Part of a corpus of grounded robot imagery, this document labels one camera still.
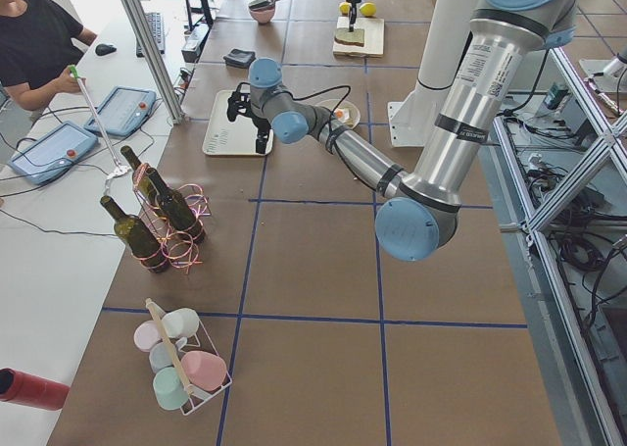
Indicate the bread slice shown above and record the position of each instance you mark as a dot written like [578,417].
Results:
[349,36]

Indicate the cream bear tray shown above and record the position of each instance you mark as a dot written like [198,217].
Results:
[226,138]

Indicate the yellow lemon half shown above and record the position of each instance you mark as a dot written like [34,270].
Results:
[345,8]

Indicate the whole yellow lemon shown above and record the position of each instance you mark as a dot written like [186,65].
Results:
[368,9]

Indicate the wooden cutting board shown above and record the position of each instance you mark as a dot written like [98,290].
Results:
[374,38]

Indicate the fried egg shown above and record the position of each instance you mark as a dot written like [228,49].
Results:
[345,116]

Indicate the metal scoop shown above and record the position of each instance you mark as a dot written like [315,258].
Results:
[260,5]

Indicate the folded grey cloth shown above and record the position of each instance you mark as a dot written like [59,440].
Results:
[239,58]

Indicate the pink bowl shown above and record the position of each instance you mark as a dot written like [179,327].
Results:
[263,15]

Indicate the white round plate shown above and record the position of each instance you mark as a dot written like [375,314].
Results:
[332,104]

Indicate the dark wine bottle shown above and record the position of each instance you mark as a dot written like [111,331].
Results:
[136,235]
[174,206]
[141,182]

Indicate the black computer box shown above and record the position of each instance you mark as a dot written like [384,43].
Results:
[194,43]

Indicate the far blue teach pendant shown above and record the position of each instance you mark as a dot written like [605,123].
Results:
[125,109]

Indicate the blue teach pendant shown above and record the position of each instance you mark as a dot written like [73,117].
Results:
[52,155]
[125,109]

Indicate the black keyboard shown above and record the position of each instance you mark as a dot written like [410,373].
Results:
[157,28]

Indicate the black computer mouse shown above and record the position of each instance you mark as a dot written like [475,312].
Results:
[104,49]

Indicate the white cup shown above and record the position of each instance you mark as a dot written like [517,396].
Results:
[183,322]

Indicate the light pink cup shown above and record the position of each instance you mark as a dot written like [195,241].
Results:
[146,336]

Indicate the near blue teach pendant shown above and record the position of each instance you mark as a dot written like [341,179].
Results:
[52,155]

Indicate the grey blue cup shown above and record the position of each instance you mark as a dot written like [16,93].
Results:
[159,357]

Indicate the person in black shirt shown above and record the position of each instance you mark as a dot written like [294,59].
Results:
[37,51]

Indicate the mint green cup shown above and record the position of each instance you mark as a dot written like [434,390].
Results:
[168,389]

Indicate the red cylinder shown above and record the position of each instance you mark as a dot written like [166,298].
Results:
[33,391]

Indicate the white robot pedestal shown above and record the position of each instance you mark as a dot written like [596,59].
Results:
[449,34]

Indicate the copper wire bottle rack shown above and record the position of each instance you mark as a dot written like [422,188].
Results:
[178,247]

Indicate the aluminium frame post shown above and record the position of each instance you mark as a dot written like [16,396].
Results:
[136,16]

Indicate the white wire cup rack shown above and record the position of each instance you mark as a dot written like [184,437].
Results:
[177,348]

